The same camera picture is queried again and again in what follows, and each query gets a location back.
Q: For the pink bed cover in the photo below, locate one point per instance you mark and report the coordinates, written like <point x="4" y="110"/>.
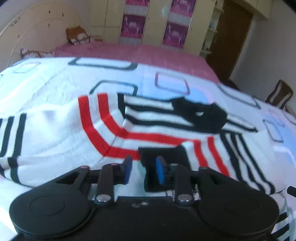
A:
<point x="155" y="56"/>

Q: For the patterned white bed sheet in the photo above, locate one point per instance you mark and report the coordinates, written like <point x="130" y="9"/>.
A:
<point x="64" y="209"/>

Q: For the corner open shelf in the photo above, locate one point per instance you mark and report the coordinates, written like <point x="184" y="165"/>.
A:
<point x="212" y="29"/>

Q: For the lower left purple poster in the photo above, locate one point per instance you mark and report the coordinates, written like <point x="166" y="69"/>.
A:
<point x="132" y="29"/>

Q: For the cream wardrobe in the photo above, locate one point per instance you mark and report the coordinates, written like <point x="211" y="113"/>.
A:
<point x="106" y="21"/>

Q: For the upper left purple poster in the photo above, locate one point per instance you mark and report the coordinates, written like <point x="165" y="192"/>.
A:
<point x="136" y="7"/>

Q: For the purple poster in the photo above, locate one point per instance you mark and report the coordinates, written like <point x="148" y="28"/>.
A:
<point x="183" y="7"/>
<point x="136" y="7"/>
<point x="132" y="29"/>
<point x="175" y="35"/>

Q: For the cream rounded headboard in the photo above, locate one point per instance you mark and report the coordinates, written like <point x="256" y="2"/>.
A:
<point x="38" y="25"/>

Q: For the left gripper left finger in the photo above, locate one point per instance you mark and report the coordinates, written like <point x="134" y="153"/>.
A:
<point x="111" y="175"/>

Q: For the wooden chair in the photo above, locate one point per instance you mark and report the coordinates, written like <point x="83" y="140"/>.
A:
<point x="281" y="95"/>

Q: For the upper right purple poster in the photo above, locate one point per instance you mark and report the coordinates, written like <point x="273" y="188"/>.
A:
<point x="183" y="7"/>

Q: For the striped knit sweater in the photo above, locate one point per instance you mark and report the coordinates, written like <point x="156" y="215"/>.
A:
<point x="253" y="146"/>

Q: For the dark brown door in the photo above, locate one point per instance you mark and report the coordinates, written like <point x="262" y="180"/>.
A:
<point x="226" y="46"/>

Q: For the orange fox pillow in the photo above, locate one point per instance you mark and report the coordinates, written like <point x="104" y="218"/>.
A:
<point x="77" y="35"/>

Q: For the lower right purple poster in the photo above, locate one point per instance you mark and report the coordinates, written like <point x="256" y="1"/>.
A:
<point x="175" y="35"/>

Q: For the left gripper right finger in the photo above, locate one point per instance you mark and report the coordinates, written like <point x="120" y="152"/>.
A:
<point x="177" y="177"/>

